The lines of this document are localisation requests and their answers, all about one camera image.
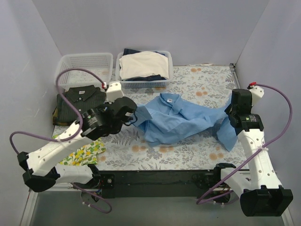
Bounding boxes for light blue long sleeve shirt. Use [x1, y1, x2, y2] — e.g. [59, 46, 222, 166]
[133, 93, 238, 152]

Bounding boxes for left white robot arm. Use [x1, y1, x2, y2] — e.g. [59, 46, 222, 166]
[17, 97, 137, 192]

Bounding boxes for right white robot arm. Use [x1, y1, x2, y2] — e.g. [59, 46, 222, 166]
[213, 87, 293, 217]

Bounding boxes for dark striped folded shirt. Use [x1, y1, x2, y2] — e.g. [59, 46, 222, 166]
[56, 85, 106, 123]

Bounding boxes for lemon print folded shirt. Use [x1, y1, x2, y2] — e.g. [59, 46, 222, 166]
[59, 138, 106, 166]

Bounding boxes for floral table mat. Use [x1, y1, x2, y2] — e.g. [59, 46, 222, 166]
[97, 65, 246, 170]

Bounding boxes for right white plastic basket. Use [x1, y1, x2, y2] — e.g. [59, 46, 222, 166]
[115, 50, 174, 89]

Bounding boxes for white plastic basket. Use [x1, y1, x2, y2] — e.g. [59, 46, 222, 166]
[55, 53, 113, 90]
[115, 50, 174, 89]

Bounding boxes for cream folded garment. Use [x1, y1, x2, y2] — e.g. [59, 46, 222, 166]
[119, 51, 170, 81]

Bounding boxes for left white plastic basket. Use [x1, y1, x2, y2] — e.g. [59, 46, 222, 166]
[55, 53, 113, 90]

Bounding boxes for navy folded garment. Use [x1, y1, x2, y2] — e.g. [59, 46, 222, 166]
[123, 48, 166, 82]

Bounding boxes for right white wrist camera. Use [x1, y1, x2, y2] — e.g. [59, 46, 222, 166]
[247, 82, 264, 106]

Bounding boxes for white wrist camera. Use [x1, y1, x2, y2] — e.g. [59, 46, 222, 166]
[247, 82, 264, 106]
[102, 81, 124, 103]

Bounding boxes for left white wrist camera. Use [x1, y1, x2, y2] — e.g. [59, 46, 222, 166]
[102, 81, 124, 103]

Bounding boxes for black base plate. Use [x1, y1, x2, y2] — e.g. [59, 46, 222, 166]
[72, 169, 242, 199]

